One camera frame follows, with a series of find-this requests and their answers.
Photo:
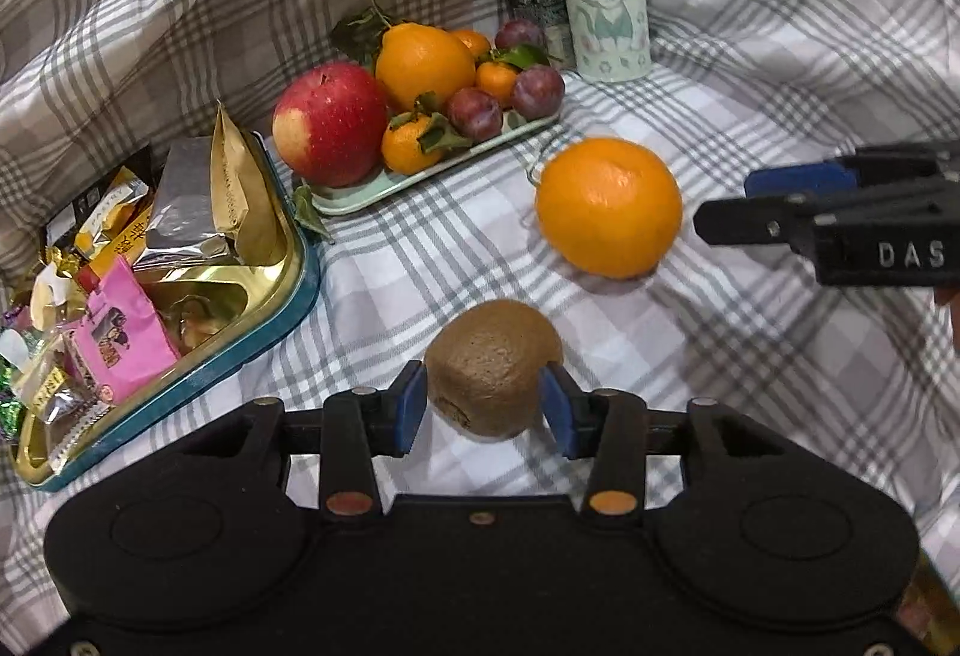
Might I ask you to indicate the person's right hand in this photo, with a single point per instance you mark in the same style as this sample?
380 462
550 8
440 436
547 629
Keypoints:
951 311

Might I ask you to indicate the pale green plate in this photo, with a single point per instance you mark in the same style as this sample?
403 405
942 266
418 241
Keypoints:
352 199

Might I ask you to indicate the knobbed orange citrus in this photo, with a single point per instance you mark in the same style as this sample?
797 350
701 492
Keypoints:
424 64

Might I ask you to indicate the tangerine with leaves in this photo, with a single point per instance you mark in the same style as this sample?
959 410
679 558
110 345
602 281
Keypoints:
409 145

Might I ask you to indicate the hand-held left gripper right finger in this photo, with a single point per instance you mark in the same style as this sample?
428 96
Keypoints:
556 409

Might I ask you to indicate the large orange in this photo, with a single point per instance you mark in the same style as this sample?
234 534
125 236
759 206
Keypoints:
609 206

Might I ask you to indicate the dark drink can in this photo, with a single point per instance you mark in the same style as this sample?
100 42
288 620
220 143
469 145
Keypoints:
536 0

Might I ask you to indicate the purple plum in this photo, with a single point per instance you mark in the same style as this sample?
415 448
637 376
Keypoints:
538 90
474 112
519 34

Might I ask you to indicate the green foil candy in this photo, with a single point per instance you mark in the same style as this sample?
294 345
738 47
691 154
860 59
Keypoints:
7 401

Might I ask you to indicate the blue and gold snack tin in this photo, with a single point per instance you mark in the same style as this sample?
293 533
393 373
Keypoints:
247 349

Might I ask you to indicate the loose green leaf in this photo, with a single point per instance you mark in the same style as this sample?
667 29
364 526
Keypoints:
306 214

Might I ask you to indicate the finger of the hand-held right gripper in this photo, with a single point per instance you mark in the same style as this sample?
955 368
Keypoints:
750 221
802 180

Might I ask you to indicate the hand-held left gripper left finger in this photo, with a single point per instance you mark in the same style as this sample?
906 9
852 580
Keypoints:
411 405

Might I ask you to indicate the brown kiwi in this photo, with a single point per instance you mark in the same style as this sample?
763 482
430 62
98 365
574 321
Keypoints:
491 364

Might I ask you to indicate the clear packet with yellow label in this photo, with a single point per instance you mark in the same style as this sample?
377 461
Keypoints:
56 401

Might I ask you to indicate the pink snack packet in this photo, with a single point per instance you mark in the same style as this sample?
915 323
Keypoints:
124 341

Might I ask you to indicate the silver foil packet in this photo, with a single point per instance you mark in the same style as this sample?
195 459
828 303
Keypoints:
184 199

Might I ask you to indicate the red apple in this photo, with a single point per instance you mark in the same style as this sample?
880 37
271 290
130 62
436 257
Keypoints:
330 124

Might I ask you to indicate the small tangerine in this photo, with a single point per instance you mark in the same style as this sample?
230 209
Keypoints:
471 43
496 82

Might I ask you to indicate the dark green citrus leaves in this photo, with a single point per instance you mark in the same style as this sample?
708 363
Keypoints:
360 30

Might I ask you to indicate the gold paper packet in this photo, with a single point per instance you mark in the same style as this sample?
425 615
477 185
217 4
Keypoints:
236 191

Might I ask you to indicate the yellow snack packet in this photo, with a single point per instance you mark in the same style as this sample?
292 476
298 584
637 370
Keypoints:
112 210

